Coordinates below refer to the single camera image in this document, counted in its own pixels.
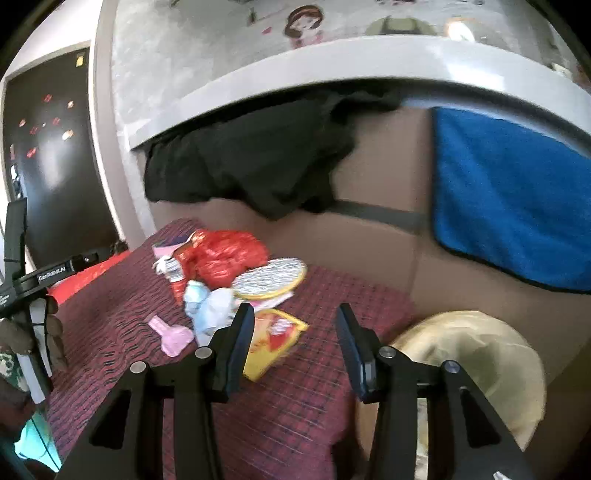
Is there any round silver yellow-rimmed lid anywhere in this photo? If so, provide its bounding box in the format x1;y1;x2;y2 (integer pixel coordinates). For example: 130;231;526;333
231;258;308;301

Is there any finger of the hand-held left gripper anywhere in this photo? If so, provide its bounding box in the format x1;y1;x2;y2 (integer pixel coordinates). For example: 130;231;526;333
4;198;27;282

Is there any maroon woven mat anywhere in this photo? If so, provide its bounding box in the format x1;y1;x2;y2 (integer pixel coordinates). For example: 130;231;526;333
46;219;419;480

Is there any person's left hand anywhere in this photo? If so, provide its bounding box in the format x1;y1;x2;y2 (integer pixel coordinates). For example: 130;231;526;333
0;295;70;370

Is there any brown cardboard box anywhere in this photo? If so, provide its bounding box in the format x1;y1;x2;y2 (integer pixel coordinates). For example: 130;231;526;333
150;104;591;407

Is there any pink wrapper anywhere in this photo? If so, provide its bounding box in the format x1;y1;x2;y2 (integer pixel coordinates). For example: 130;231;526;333
148;315;195;357

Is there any red plastic bag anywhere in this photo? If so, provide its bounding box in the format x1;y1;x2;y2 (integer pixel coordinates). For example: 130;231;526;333
178;230;271;287

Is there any black cloth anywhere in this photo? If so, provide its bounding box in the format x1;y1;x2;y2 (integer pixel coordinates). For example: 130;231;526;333
143;88;402;221

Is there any blue towel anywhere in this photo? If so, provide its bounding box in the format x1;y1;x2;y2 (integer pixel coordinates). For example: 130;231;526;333
429;107;591;292

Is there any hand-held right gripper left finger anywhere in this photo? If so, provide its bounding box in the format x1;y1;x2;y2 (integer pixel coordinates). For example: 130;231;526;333
58;302;257;480

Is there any white and blue packet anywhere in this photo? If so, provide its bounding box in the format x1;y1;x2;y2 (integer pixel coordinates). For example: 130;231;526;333
184;281;241;347

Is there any printed table cover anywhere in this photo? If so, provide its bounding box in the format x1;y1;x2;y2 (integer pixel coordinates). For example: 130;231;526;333
113;0;591;134

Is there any yellow snack packet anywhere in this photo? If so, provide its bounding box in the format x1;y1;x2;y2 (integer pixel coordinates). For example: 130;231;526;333
242;308;309;382

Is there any pink paper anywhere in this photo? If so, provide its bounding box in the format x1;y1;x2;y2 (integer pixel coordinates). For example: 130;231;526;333
252;292;296;309

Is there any black board with stickers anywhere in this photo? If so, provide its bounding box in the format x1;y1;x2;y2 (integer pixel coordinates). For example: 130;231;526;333
2;46;121;278

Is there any teal cloth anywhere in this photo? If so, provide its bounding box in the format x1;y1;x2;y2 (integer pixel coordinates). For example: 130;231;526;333
14;408;61;472

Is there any red cloth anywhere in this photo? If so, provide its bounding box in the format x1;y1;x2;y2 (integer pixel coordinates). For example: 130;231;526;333
48;251;132;305

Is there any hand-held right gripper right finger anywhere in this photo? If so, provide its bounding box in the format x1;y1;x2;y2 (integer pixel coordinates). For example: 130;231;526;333
335;304;539;480

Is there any white table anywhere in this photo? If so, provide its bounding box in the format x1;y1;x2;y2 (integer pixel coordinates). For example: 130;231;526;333
92;0;591;241

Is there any small white wrapper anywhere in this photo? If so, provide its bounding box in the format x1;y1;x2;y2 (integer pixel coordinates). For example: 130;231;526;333
154;257;185;283

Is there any pink card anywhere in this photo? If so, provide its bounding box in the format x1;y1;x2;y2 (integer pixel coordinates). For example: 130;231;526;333
152;233;195;261

